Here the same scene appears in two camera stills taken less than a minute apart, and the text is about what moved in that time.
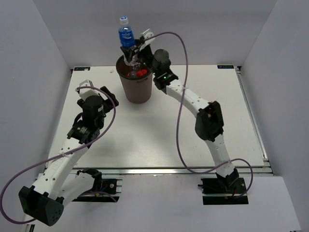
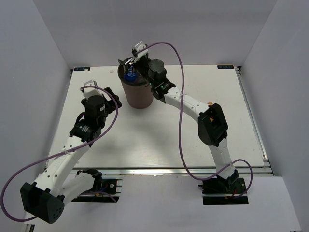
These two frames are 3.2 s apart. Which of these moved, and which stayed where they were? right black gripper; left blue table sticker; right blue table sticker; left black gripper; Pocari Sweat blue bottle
Moved: right black gripper; Pocari Sweat blue bottle
Stayed: left black gripper; left blue table sticker; right blue table sticker
